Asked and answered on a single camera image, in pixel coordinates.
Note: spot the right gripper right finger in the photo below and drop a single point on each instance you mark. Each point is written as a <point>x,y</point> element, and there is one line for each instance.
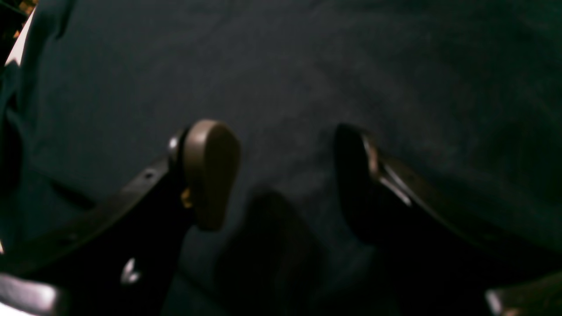
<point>443,260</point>

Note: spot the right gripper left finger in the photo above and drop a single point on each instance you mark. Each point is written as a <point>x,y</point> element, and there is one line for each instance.
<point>119,259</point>

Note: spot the black graphic t-shirt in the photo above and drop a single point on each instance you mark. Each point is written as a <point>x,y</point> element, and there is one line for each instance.
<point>466,93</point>

